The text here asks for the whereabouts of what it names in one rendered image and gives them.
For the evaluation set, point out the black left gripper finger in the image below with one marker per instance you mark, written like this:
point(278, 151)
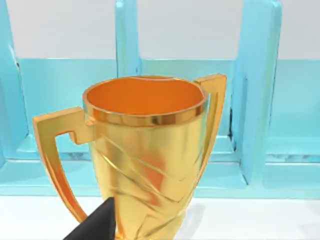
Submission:
point(100, 222)

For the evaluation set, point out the gold trophy cup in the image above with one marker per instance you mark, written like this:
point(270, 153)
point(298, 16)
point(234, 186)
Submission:
point(150, 155)

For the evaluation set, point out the light blue rack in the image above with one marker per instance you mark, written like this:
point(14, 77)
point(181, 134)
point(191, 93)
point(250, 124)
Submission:
point(252, 105)

